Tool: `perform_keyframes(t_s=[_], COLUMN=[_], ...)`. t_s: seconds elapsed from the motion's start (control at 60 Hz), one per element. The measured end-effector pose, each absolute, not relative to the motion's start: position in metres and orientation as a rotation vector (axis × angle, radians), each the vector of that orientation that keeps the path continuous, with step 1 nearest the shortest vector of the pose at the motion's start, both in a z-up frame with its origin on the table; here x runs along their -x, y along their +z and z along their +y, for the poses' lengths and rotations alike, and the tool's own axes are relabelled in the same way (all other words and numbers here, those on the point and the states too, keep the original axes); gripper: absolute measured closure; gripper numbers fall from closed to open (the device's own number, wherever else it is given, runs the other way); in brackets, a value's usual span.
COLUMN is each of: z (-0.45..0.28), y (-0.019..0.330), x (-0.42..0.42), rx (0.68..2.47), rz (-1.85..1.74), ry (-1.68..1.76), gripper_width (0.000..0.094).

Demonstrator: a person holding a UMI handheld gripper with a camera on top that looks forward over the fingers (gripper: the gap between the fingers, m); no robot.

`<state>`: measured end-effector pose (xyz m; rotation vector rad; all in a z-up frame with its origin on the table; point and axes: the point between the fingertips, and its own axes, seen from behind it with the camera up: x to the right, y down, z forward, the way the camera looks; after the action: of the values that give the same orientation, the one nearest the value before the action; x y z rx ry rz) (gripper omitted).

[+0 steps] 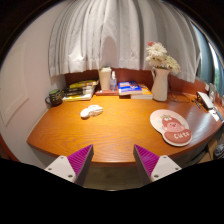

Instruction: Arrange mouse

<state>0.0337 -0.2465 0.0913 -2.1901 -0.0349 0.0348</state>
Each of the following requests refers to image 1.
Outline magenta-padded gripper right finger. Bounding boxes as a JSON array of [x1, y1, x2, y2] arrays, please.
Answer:
[[133, 143, 183, 186]]

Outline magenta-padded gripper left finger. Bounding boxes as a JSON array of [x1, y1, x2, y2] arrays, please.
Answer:
[[44, 143, 95, 187]]

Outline white computer mouse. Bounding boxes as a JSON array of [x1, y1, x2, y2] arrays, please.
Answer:
[[79, 104, 104, 120]]

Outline pink cartoon mouse pad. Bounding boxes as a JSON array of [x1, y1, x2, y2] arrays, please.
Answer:
[[149, 108, 193, 148]]

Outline dark mug with green inside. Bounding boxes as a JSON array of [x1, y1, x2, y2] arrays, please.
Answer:
[[45, 88, 65, 108]]

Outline yellow and white book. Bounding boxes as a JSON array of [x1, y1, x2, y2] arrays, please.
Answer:
[[62, 94, 94, 102]]

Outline thick black book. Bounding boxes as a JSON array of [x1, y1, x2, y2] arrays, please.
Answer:
[[63, 90, 95, 98]]

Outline orange book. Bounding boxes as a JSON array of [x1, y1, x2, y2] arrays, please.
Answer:
[[130, 84, 154, 100]]

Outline silver laptop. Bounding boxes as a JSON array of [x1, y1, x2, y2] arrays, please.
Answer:
[[196, 90, 215, 111]]

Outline thin black book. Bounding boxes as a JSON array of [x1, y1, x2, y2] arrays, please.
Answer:
[[64, 86, 97, 94]]

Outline white ceramic vase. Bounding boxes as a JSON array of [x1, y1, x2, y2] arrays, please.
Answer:
[[150, 67, 171, 102]]

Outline red-brown book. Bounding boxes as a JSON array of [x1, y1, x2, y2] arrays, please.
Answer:
[[94, 89, 120, 97]]

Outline yellow and black book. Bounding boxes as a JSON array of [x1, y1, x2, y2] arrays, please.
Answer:
[[68, 79, 100, 90]]

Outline blue book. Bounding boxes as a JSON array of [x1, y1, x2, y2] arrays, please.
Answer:
[[117, 80, 144, 97]]

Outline cream tumbler with lid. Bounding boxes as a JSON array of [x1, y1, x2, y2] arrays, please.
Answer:
[[97, 66, 113, 92]]

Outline clear spray bottle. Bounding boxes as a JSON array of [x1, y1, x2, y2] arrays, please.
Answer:
[[109, 70, 118, 92]]

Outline white flower bouquet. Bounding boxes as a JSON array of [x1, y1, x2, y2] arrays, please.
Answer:
[[145, 41, 181, 76]]

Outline window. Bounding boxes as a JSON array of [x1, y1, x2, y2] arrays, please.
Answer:
[[193, 26, 224, 98]]

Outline white curtain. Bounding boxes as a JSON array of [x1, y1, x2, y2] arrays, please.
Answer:
[[48, 0, 202, 84]]

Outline black cable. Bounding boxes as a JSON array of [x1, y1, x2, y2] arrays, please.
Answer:
[[168, 74, 198, 104]]

